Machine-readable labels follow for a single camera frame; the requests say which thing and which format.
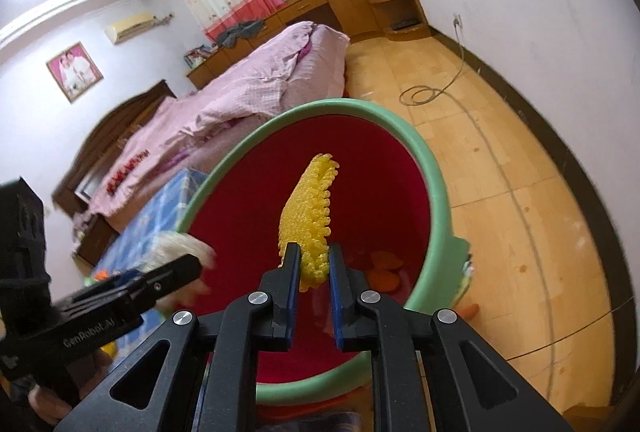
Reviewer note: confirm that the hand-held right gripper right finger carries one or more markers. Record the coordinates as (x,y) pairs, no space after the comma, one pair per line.
(336,297)

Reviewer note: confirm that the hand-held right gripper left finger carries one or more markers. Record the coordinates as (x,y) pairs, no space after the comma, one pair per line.
(294,277)

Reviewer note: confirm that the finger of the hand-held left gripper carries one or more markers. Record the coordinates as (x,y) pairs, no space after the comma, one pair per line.
(160,279)

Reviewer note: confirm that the white fluffy plush toy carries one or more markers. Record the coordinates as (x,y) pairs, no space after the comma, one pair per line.
(175,247)

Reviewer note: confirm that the yellow bumpy foam sheet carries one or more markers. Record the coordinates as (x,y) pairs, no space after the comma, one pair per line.
(305,212)

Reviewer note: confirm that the green rimmed red bin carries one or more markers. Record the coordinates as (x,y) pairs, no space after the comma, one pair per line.
(380,172)

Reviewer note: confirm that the person's left hand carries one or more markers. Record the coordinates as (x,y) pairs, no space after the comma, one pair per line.
(47,407)

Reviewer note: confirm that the orange plastic piece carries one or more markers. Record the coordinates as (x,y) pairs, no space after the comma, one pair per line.
(385,272)

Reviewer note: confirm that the blue plaid cloth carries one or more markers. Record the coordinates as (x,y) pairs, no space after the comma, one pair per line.
(155,212)

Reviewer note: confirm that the wooden nightstand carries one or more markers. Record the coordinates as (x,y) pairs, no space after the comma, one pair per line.
(95,239)

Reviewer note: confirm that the red floral pillow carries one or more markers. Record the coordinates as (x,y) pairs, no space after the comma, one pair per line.
(127,168)

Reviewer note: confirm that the dark wooden headboard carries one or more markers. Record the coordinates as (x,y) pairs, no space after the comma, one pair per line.
(115,117)

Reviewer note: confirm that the pink framed photo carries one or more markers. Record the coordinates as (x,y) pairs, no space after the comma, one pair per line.
(75,70)

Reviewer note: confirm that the bed with pink quilt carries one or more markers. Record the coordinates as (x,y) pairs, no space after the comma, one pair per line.
(250,82)

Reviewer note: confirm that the row of books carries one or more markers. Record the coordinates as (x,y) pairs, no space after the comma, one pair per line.
(197,57)

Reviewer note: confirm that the cream air conditioner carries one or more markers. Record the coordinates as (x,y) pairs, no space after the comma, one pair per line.
(127,26)

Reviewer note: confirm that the grey clothes heap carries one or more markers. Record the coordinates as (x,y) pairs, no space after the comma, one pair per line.
(240,32)

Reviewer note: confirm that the long wooden desk cabinet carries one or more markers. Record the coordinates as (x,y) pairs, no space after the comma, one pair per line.
(310,2)

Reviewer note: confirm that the flat black device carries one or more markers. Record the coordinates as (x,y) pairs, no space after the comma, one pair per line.
(405,24)

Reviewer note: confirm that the brown wooden cabinet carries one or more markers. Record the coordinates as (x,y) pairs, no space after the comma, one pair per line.
(592,419)

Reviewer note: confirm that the white wall socket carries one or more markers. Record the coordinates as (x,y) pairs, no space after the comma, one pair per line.
(456,19)

